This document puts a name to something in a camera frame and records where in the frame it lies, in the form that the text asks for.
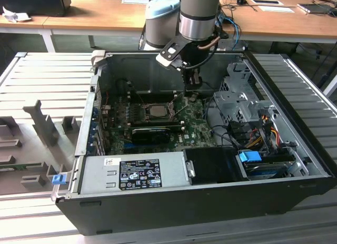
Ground black internal cable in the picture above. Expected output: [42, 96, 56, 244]
[204, 96, 237, 147]

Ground silver metal drive cage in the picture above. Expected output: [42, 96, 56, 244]
[212, 62, 277, 124]

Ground black RAM slot bank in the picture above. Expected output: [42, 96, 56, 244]
[135, 90, 185, 103]
[130, 119, 183, 127]

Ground black plastic shroud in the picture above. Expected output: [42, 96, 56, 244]
[182, 146, 250, 186]

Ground green motherboard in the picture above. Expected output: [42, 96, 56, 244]
[104, 93, 217, 155]

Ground green RAM stick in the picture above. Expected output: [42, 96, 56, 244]
[0, 164, 44, 171]

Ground black computer tower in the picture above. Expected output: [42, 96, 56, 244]
[0, 0, 72, 18]

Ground black graphics card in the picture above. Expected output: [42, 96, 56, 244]
[131, 127, 171, 145]

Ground white desk cable hatch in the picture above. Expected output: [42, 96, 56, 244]
[249, 0, 284, 6]

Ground black open PC case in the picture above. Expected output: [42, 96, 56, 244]
[54, 50, 337, 237]

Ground blue disk carrier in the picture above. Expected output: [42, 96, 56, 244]
[238, 151, 262, 167]

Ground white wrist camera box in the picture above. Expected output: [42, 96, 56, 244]
[155, 42, 185, 70]

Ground small blue case latch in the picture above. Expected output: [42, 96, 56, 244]
[52, 174, 66, 186]

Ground blue cable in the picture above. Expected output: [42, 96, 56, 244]
[223, 16, 242, 50]

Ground grey parts rack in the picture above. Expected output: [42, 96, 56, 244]
[0, 99, 83, 195]

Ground yellow red wire bundle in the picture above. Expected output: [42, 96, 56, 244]
[247, 115, 280, 150]

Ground grey closed notebook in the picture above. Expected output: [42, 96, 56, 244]
[296, 3, 334, 15]

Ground hard disk drive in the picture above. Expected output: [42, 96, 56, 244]
[244, 161, 293, 180]

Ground grey power supply unit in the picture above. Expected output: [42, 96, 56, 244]
[78, 151, 191, 195]

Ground white paper sheet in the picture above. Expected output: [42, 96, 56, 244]
[258, 5, 296, 14]

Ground crumpled white paper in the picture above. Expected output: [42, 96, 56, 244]
[2, 6, 33, 23]

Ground CPU socket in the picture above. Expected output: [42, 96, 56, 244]
[141, 101, 176, 123]

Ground wooden office desk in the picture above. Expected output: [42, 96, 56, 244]
[0, 0, 337, 53]

